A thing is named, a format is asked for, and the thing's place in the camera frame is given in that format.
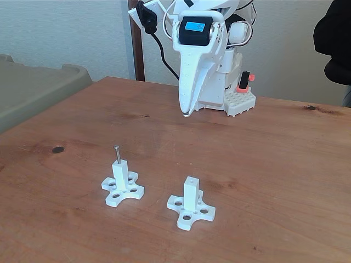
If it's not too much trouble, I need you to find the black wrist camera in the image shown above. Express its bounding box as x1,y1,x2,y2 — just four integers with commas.
135,0,159,35

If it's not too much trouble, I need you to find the person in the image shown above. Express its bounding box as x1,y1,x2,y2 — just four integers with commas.
313,0,351,57

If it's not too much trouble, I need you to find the black camera cable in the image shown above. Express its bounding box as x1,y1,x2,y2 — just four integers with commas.
148,30,182,83

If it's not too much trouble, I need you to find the olive plastic bin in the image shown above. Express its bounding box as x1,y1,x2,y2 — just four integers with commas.
0,54,94,135

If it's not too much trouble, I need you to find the white post stand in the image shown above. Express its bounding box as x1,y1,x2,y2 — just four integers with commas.
166,176,217,231
101,160,145,208

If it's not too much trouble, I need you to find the dark brown wooden post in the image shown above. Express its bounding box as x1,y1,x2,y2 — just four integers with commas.
128,0,145,82

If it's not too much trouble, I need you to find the red white black servo cable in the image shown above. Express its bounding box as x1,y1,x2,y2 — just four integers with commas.
162,0,183,43
233,0,258,47

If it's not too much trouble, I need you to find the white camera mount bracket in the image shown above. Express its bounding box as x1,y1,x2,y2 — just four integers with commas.
128,0,166,28

